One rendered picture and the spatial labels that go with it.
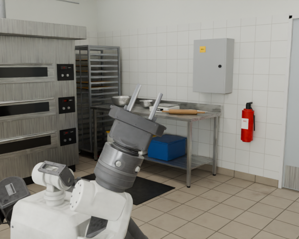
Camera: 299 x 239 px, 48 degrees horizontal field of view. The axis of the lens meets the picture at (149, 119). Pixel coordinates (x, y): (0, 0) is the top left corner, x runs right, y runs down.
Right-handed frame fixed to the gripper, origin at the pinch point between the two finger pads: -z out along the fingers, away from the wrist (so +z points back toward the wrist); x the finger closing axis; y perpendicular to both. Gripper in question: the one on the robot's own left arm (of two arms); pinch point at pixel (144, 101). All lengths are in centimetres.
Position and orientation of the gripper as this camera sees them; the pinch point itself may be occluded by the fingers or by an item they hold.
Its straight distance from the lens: 71.1
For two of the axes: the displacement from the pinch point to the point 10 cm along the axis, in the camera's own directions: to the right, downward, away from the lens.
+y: 0.0, -0.3, 10.0
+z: -3.9, 9.2, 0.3
